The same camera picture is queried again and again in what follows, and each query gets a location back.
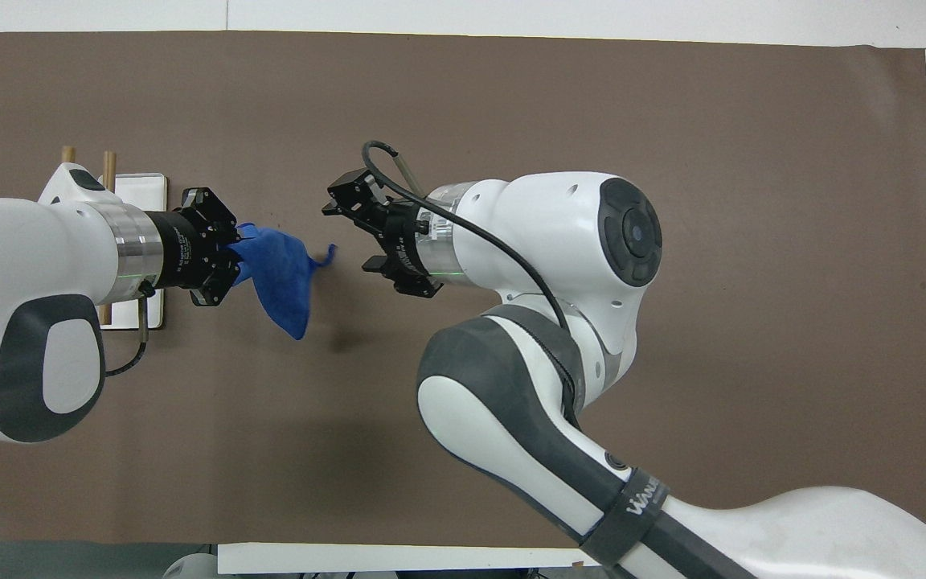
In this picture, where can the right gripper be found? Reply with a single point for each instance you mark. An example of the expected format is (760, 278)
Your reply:
(400, 237)

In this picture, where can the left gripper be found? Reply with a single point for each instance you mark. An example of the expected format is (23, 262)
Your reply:
(182, 249)

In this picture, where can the blue towel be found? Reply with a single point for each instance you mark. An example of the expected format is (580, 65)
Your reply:
(282, 273)

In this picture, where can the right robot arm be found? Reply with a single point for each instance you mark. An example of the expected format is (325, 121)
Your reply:
(543, 241)

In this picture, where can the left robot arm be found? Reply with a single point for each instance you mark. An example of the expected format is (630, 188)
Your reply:
(5, 265)

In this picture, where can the white towel rack base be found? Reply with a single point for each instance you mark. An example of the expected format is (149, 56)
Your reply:
(145, 193)

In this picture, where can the wooden rack rod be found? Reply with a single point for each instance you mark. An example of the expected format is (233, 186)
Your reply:
(68, 153)
(109, 169)

